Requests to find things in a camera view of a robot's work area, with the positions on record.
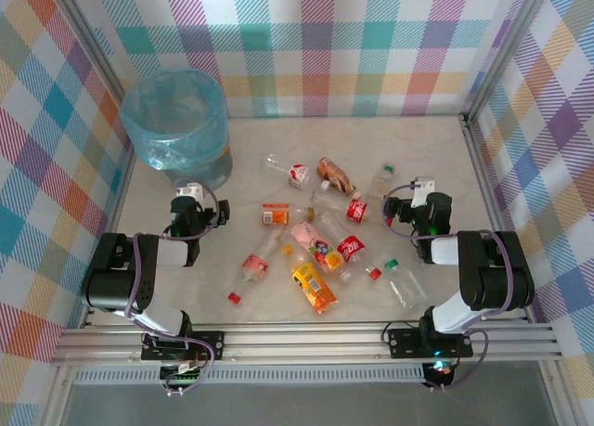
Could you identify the clear bottle red cola label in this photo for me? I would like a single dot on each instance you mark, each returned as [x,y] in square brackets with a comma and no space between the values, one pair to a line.
[351,249]
[357,210]

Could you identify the clear bottle orange label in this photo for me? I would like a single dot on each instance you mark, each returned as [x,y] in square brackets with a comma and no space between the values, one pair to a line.
[276,216]

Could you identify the clear bottle pink label red cap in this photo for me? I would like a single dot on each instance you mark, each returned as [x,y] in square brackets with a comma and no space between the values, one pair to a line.
[254,266]

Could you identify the brown coffee bottle white cap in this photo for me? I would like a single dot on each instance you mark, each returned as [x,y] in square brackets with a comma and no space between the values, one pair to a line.
[330,171]

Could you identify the clear bottle red white label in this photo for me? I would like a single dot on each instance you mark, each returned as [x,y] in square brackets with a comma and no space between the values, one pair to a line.
[299,173]

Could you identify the pink drink bottle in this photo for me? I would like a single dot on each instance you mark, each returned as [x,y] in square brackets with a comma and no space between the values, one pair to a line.
[308,236]

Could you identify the yellow orange bottle yellow cap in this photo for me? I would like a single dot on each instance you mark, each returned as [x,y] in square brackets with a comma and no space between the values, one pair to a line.
[313,287]

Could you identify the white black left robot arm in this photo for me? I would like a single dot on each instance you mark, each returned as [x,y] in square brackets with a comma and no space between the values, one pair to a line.
[116,287]

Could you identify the bin with blue bag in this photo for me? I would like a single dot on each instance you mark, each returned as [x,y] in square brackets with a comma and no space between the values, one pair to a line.
[176,143]

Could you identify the slim clear bottle green cap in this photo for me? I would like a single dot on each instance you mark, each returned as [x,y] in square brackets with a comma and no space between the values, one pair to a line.
[381,180]

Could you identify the wide clear bottle green cap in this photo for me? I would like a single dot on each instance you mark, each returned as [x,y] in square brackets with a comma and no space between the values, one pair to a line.
[406,289]

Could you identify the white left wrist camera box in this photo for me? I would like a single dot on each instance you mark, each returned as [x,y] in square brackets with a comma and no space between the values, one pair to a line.
[191,191]

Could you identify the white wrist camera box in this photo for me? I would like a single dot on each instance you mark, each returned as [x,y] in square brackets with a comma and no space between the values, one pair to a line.
[424,187]
[191,191]

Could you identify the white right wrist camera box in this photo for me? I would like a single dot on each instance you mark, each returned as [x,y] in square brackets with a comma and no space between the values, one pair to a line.
[424,187]

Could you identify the aluminium side rail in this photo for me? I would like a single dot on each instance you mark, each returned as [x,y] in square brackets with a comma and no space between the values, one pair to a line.
[478,166]

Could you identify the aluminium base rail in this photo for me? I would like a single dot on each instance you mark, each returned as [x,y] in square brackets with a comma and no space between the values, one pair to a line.
[301,342]

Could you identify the aluminium frame post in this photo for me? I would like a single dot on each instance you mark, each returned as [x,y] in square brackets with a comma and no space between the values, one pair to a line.
[95,50]
[506,50]

